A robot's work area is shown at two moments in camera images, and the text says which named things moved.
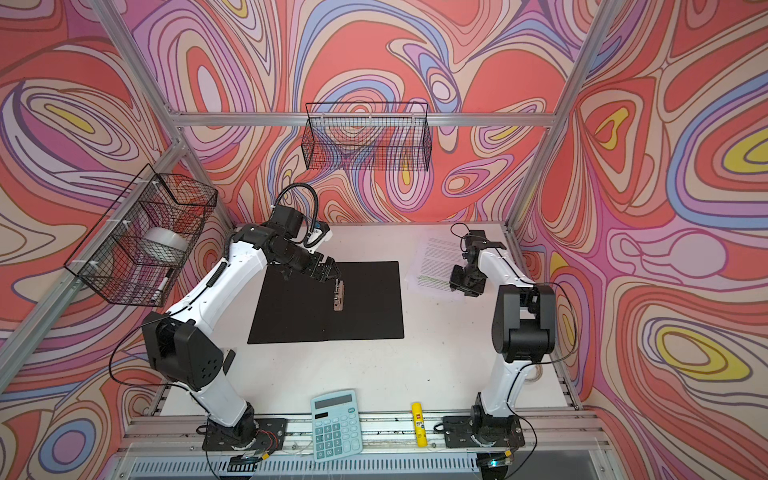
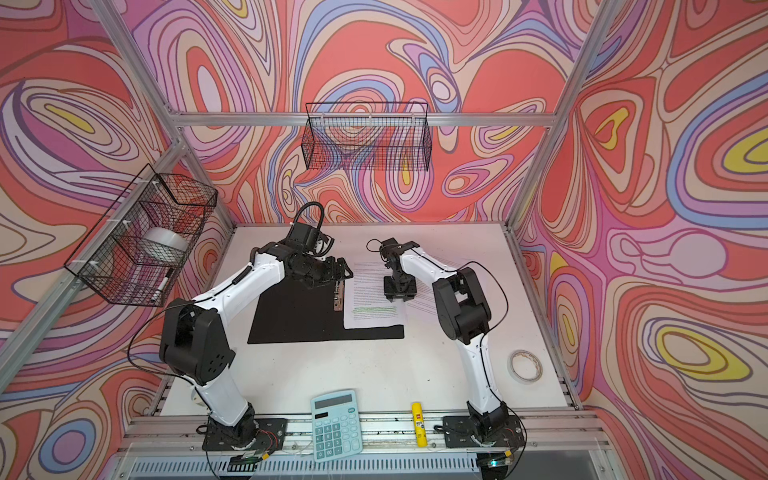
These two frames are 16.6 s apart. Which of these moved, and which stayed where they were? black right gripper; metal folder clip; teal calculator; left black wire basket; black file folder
Moved: black right gripper
Stayed: left black wire basket; black file folder; metal folder clip; teal calculator
